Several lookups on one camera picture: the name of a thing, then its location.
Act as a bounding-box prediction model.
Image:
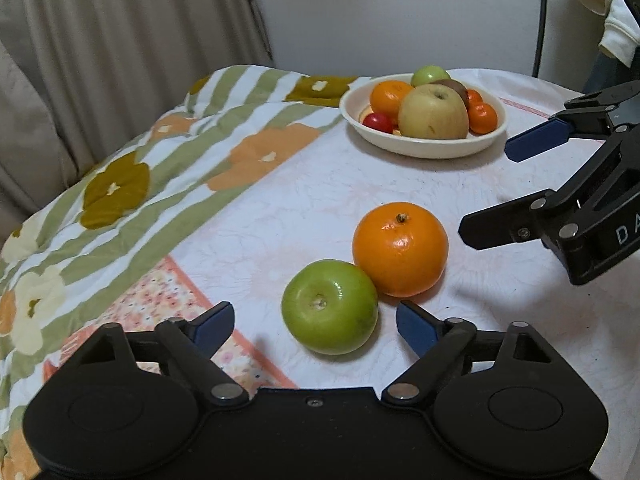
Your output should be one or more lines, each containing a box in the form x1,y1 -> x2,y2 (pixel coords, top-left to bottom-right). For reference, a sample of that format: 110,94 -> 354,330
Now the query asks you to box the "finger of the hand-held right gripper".
458,189 -> 564,252
504,81 -> 640,163

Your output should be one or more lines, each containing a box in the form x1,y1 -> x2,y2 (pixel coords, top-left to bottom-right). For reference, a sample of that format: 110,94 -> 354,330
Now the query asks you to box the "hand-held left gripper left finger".
65,301 -> 250,404

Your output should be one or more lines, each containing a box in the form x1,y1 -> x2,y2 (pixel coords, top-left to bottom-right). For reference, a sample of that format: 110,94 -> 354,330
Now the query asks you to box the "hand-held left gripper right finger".
382,300 -> 556,404

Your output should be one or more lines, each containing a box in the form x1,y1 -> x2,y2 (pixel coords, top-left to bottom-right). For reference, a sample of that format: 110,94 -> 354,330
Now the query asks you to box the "large orange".
369,80 -> 417,117
352,202 -> 449,298

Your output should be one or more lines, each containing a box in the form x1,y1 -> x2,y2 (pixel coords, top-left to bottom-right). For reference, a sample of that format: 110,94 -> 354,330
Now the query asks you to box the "green apple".
281,259 -> 380,356
411,64 -> 447,87

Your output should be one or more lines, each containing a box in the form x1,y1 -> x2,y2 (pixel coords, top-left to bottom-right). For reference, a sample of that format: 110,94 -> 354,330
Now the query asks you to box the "brown kiwi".
432,78 -> 470,111

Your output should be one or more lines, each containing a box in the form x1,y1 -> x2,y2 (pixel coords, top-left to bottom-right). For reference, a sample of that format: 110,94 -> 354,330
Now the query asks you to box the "cream oval bowl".
339,74 -> 509,160

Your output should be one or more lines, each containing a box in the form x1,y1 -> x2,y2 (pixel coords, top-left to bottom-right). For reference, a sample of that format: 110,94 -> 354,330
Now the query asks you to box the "yellow apple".
398,83 -> 470,140

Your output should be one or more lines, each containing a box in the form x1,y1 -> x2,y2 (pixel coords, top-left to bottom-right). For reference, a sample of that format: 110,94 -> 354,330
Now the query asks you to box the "red cherry tomato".
362,112 -> 395,134

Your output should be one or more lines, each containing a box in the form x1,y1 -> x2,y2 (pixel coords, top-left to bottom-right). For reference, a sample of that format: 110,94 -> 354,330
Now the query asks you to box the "dark blue cloth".
582,52 -> 632,94

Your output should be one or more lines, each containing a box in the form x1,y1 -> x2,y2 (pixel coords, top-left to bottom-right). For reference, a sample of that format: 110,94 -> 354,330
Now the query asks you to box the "white garment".
547,0 -> 640,69

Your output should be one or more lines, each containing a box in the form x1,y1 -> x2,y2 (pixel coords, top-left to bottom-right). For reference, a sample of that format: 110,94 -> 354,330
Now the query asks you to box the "floral patterned tablecloth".
42,67 -> 640,397

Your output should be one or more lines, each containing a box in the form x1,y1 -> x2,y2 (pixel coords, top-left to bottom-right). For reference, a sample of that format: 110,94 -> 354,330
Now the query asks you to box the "green striped floral blanket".
0,64 -> 374,480

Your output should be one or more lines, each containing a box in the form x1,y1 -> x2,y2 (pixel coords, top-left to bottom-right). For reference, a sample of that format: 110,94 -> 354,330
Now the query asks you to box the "beige curtain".
0,0 -> 275,222

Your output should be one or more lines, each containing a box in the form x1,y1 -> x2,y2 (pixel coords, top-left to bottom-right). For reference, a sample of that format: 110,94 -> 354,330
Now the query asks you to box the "black cable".
532,0 -> 551,79

